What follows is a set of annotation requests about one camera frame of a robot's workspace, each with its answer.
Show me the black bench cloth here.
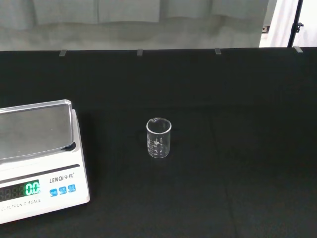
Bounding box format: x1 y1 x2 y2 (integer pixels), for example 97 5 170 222
0 46 317 238

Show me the grey backdrop curtain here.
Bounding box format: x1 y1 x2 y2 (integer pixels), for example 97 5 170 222
0 0 270 52

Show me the white electronic balance steel pan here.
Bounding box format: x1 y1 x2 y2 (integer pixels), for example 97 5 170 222
0 99 90 225

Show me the black tripod stand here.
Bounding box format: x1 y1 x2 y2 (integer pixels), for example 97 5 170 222
287 0 305 48

